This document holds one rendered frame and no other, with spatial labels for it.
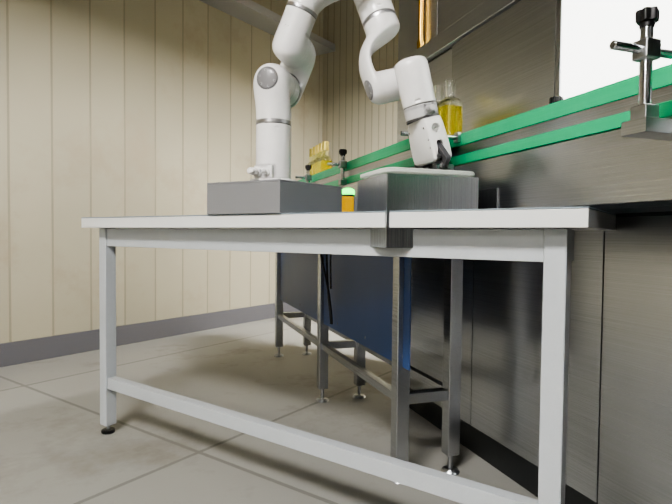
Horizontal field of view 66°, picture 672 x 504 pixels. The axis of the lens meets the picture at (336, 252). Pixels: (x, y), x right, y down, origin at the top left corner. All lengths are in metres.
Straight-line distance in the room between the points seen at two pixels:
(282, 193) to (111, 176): 2.30
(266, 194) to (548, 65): 0.76
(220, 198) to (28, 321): 2.03
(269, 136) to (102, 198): 2.15
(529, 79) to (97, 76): 2.65
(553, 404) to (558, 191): 0.40
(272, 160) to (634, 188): 0.83
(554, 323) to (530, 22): 0.83
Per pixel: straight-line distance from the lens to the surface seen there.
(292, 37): 1.44
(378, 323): 1.63
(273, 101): 1.40
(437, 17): 2.04
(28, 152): 3.26
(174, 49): 3.91
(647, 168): 0.95
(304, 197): 1.32
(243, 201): 1.34
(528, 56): 1.51
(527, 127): 1.20
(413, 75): 1.19
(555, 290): 1.01
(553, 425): 1.06
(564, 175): 1.07
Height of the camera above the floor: 0.70
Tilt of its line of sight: 2 degrees down
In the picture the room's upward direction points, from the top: 1 degrees clockwise
